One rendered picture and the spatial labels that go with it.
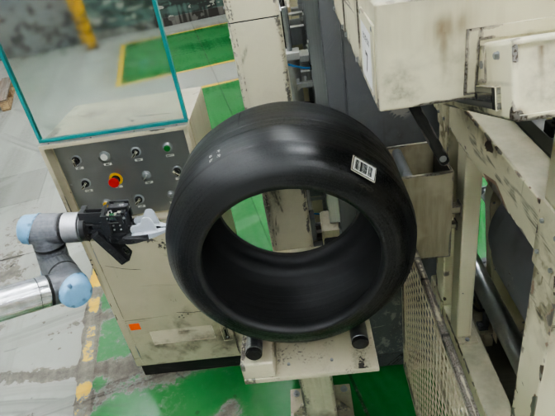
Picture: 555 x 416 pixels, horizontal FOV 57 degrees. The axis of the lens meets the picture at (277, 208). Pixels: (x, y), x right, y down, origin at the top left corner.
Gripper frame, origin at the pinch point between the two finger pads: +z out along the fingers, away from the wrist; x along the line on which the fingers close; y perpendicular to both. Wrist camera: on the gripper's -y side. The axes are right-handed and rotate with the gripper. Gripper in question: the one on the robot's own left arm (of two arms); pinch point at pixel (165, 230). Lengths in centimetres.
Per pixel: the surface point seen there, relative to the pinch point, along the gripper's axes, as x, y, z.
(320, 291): 7.2, -29.3, 39.1
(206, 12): 883, -138, -104
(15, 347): 90, -140, -123
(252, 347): -11.3, -30.6, 19.7
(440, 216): 18, -12, 74
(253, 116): 5.9, 26.5, 23.5
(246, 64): 25.5, 32.4, 21.6
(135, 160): 66, -14, -26
